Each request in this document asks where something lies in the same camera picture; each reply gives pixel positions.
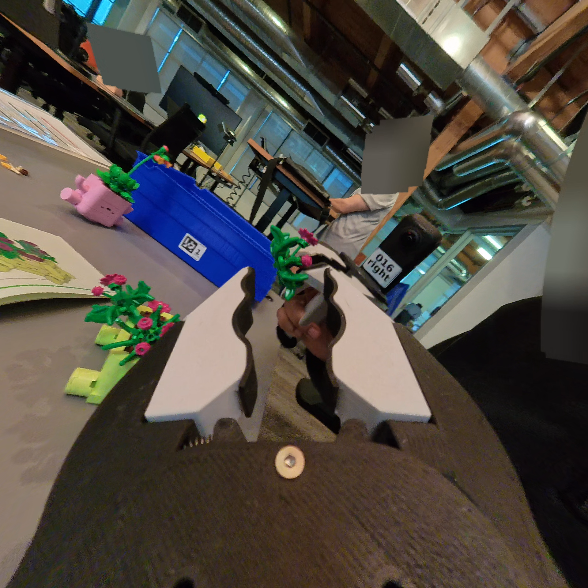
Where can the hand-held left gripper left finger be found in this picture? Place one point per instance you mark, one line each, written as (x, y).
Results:
(202, 367)

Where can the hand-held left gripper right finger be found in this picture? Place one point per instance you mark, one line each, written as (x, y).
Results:
(376, 367)

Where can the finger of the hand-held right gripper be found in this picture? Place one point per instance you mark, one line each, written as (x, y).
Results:
(314, 280)
(331, 257)

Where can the green flower sprig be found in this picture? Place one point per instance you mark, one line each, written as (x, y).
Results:
(285, 262)

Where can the yellow brick flower planter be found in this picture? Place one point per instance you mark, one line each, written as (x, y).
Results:
(110, 372)

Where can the person's right hand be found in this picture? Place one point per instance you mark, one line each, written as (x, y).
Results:
(312, 337)

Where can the blue plastic bin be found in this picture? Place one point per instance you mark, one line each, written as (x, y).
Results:
(220, 220)
(398, 298)

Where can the wooden top desk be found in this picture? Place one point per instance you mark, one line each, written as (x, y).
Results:
(294, 177)

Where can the open instruction booklet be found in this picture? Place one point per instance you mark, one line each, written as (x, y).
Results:
(69, 257)

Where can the pink brick planter figure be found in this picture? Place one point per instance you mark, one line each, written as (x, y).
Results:
(101, 206)

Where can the black office chair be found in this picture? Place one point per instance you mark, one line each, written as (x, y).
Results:
(174, 133)

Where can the black monitor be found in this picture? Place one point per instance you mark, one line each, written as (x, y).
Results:
(197, 101)

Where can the small mixed brick cluster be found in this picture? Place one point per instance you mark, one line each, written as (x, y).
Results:
(20, 171)

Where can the white printed mat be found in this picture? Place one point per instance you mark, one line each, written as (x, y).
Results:
(27, 124)

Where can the silver ventilation duct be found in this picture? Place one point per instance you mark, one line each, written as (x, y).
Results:
(523, 128)

